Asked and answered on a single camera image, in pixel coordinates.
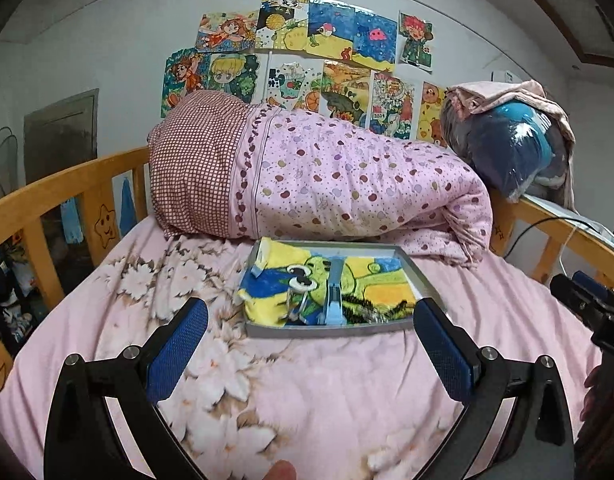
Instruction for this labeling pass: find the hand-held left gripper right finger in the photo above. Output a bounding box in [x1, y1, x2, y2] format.
[412, 297, 575, 480]

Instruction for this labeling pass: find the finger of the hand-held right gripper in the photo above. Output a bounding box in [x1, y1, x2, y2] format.
[550, 274, 602, 322]
[572, 270, 614, 302]

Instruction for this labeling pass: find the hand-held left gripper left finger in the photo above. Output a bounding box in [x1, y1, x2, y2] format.
[44, 297, 210, 480]

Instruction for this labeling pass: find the grey metal tray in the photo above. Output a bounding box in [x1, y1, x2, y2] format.
[246, 239, 448, 340]

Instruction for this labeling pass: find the light blue clothes peg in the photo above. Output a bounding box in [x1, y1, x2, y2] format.
[326, 256, 346, 326]

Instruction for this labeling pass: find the person's right hand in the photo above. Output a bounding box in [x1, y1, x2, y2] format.
[579, 355, 614, 480]

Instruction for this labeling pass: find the person's left hand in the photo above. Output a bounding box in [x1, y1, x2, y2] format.
[264, 460, 300, 480]

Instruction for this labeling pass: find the yellow cartoon frog towel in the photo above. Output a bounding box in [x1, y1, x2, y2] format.
[238, 240, 419, 329]

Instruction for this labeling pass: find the pink floral bed sheet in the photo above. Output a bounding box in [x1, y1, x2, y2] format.
[0, 212, 605, 480]

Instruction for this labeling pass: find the light blue hanging towel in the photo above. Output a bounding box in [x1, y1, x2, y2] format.
[61, 199, 84, 245]
[119, 178, 136, 238]

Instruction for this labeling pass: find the blue bedding in plastic bag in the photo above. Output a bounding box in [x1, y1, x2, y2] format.
[439, 91, 572, 202]

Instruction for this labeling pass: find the red checkered pillow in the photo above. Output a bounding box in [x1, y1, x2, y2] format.
[147, 91, 260, 239]

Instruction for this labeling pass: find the pink dotted quilt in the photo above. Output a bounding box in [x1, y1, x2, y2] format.
[229, 105, 495, 267]

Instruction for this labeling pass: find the bagged blue bedding bundle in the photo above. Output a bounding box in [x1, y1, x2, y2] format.
[446, 79, 578, 211]

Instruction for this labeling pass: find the grey door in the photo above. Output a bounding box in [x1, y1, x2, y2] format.
[24, 88, 99, 187]

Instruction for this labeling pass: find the standing fan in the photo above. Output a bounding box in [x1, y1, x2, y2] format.
[0, 126, 20, 202]

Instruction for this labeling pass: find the black cable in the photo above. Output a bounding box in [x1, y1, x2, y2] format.
[506, 215, 605, 261]

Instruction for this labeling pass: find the group of colourful wall drawings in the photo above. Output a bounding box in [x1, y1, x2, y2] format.
[159, 0, 450, 148]

